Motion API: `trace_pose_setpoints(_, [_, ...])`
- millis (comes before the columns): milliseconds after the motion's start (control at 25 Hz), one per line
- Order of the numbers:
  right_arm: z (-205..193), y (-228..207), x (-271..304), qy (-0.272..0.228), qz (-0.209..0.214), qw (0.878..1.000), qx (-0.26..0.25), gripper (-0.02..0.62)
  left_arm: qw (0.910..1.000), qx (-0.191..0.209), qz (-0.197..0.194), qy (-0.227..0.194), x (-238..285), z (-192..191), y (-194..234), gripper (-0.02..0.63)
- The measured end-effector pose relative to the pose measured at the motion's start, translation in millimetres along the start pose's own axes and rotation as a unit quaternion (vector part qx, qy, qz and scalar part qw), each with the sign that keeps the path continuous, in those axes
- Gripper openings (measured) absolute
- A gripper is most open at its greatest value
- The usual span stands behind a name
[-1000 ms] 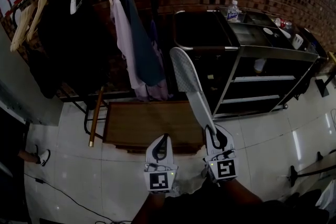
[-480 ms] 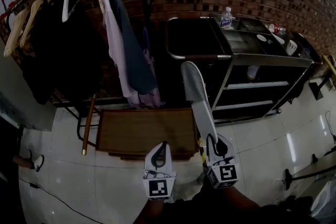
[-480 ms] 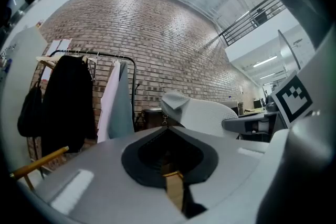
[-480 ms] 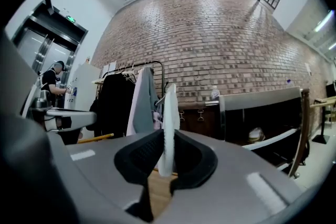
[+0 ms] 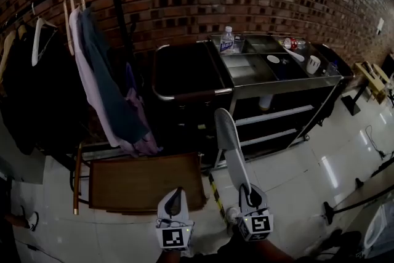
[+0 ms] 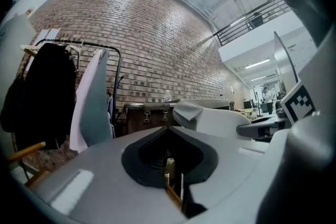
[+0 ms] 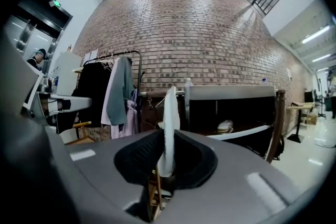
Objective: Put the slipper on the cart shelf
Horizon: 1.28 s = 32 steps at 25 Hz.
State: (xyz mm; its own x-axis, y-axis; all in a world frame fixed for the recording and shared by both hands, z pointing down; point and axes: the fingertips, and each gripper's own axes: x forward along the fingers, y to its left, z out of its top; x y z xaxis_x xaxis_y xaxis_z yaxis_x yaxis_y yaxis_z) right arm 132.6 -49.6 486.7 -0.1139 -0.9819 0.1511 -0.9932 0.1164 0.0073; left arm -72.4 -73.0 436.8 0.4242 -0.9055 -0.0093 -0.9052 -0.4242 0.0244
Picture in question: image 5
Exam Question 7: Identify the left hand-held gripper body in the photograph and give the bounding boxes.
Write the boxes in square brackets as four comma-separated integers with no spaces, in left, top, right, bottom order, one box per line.
[155,188,195,253]

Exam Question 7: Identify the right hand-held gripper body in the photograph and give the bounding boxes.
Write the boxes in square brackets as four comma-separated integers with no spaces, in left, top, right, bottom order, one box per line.
[236,184,275,243]

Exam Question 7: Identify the white slipper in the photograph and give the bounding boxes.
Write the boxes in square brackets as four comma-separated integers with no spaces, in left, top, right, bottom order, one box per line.
[214,107,252,196]

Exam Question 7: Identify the steel cart shelf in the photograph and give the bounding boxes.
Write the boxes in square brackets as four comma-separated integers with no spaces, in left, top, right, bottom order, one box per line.
[151,33,355,172]

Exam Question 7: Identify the person's right forearm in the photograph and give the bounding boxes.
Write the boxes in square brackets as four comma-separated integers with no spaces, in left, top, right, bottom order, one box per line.
[246,238,298,263]

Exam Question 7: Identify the person's left forearm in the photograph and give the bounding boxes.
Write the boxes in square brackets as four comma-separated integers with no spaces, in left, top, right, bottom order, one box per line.
[156,249,192,263]

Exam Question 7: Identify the person's white shoe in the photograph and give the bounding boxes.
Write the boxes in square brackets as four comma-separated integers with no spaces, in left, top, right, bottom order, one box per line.
[225,206,241,224]

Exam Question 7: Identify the yellow black striped strip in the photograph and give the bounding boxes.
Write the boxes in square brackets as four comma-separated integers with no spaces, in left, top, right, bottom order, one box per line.
[208,174,226,219]

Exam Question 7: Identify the brown wooden tray table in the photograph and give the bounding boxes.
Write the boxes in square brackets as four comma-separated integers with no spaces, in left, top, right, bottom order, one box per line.
[88,152,207,215]

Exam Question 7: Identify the white bottle yellow base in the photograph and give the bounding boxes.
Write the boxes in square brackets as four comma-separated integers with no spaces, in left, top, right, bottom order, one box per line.
[258,94,275,111]

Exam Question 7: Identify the white appliance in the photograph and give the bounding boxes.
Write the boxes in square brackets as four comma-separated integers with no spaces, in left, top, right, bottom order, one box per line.
[363,201,394,259]

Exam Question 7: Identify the dark teal garment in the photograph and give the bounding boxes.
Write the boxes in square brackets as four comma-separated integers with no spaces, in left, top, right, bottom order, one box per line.
[79,7,149,145]

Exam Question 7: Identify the black sign stand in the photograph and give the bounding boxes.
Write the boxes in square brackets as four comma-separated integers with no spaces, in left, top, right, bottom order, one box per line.
[340,82,370,116]

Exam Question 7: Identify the lavender garment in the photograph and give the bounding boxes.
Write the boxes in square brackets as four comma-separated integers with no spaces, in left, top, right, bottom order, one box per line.
[68,6,163,158]

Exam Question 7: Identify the white striped cup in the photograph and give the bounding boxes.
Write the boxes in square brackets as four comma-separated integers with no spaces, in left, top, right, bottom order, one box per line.
[306,55,321,75]

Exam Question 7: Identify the white spoon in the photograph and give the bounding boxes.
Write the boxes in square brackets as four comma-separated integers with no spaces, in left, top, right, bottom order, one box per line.
[284,47,305,62]

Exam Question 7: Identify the clear glass cup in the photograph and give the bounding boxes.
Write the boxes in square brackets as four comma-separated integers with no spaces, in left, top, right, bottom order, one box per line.
[233,34,246,54]

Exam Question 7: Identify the clear water bottle blue label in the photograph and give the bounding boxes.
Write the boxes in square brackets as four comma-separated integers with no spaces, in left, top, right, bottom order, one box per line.
[219,26,235,55]

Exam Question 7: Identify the light wooden stool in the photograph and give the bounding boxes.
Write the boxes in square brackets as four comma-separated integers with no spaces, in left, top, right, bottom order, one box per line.
[353,60,391,103]

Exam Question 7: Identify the black garments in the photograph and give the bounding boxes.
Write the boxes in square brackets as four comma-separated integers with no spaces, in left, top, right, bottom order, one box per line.
[0,21,93,156]

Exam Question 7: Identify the black clothes rack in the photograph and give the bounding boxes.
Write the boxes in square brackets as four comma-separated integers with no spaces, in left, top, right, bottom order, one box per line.
[0,0,145,164]

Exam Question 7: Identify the wooden clothes hangers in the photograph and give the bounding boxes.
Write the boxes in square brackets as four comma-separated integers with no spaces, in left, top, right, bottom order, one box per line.
[62,0,87,57]

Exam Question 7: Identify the white clothes hanger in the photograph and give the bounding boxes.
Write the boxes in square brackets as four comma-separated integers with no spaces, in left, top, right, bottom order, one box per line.
[31,17,59,67]

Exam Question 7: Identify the black barrier belt post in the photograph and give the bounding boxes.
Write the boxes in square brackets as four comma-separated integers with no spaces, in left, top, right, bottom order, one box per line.
[323,177,394,225]

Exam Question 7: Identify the black floor cable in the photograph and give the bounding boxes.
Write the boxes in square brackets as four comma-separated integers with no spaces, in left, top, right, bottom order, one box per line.
[364,124,394,161]

